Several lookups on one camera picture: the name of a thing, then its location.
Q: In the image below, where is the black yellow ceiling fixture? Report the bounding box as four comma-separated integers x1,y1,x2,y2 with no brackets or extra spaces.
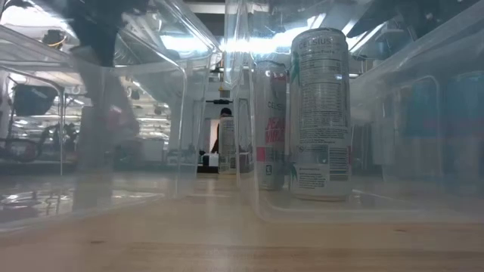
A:
42,29,68,50

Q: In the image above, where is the clear plastic bin with label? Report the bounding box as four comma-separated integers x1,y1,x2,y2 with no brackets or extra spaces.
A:
222,0,484,224

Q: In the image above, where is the dark blue panel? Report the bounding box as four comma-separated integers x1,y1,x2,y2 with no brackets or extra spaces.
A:
13,85,58,117

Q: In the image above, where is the person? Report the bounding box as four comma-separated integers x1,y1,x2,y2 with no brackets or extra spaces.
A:
209,107,234,155

